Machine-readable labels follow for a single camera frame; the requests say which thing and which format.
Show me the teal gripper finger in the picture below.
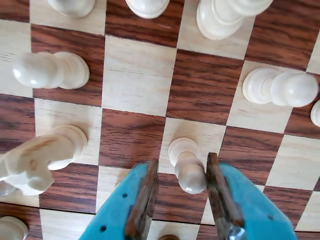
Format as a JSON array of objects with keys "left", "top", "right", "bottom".
[
  {"left": 79, "top": 158, "right": 161, "bottom": 240},
  {"left": 205, "top": 152, "right": 299, "bottom": 240}
]

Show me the light wooden pawn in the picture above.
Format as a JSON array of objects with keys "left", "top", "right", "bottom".
[
  {"left": 310, "top": 99, "right": 320, "bottom": 128},
  {"left": 241, "top": 67, "right": 320, "bottom": 108},
  {"left": 11, "top": 51, "right": 90, "bottom": 90},
  {"left": 167, "top": 137, "right": 208, "bottom": 195}
]

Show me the dark wooden pawn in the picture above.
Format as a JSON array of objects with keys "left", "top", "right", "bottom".
[{"left": 158, "top": 233, "right": 181, "bottom": 240}]

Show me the light wooden knight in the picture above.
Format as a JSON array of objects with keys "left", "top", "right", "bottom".
[{"left": 0, "top": 124, "right": 89, "bottom": 197}]

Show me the light wooden bishop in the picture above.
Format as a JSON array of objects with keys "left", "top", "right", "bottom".
[
  {"left": 0, "top": 215, "right": 30, "bottom": 240},
  {"left": 47, "top": 0, "right": 97, "bottom": 19}
]

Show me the wooden folding chessboard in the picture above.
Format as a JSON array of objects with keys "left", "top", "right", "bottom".
[{"left": 0, "top": 0, "right": 320, "bottom": 240}]

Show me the light wooden queen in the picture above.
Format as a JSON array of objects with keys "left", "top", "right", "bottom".
[{"left": 196, "top": 0, "right": 275, "bottom": 41}]

